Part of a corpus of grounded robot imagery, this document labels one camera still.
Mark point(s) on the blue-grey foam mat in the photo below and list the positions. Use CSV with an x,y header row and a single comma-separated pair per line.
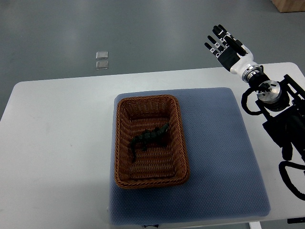
x,y
225,180

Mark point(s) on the white table leg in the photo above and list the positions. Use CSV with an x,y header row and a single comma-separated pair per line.
x,y
255,225

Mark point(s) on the upper metal floor plate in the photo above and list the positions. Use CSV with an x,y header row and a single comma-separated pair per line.
x,y
101,55

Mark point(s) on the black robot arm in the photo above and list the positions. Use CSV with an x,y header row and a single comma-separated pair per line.
x,y
282,104

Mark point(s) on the dark toy crocodile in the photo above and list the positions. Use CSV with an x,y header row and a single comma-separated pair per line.
x,y
156,135

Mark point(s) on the wooden box corner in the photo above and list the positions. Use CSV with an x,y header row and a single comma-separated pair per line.
x,y
284,6

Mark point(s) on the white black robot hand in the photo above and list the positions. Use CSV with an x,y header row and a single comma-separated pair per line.
x,y
233,55

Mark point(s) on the brown wicker basket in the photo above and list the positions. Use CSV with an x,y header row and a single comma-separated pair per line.
x,y
149,145

